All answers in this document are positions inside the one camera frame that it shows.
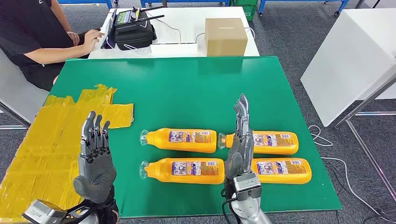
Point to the person's right hand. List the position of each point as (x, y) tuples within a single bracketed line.
[(91, 40)]

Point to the person's left hand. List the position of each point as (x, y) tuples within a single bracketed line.
[(74, 37)]

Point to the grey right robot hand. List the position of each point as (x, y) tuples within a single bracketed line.
[(239, 157)]

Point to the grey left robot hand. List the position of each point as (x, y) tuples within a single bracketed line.
[(96, 173)]

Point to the orange bottle with clear cap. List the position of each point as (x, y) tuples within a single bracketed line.
[(278, 148), (278, 179), (161, 171), (161, 140)]

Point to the person's right forearm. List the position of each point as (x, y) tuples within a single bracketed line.
[(52, 52)]

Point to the person's left forearm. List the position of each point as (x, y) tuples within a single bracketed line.
[(60, 15)]

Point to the dark laptop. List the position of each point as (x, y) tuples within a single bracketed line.
[(109, 34)]

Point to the remote controller with antennas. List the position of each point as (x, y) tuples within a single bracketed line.
[(123, 17)]

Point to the black carry case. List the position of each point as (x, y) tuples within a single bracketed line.
[(133, 37)]

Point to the person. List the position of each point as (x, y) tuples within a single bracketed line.
[(21, 31)]

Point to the yellow taped sheet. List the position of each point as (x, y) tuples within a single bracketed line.
[(62, 123)]

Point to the flat white box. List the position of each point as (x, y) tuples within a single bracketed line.
[(173, 50)]

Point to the grey seat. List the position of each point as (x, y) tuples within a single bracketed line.
[(18, 99)]

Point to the brown cardboard box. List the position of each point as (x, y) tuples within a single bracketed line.
[(226, 37)]

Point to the large white table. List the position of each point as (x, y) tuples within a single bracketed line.
[(349, 61)]

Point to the green plastic crate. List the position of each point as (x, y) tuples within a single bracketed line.
[(249, 10)]

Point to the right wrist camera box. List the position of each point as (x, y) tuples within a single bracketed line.
[(246, 185)]

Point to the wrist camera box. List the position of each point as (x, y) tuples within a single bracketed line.
[(43, 213), (246, 185)]

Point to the blue metal frame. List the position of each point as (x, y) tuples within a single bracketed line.
[(297, 1), (83, 1), (185, 2)]

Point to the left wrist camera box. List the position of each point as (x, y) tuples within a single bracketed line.
[(43, 213)]

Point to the metal table leg frame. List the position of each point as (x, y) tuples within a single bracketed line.
[(365, 103)]

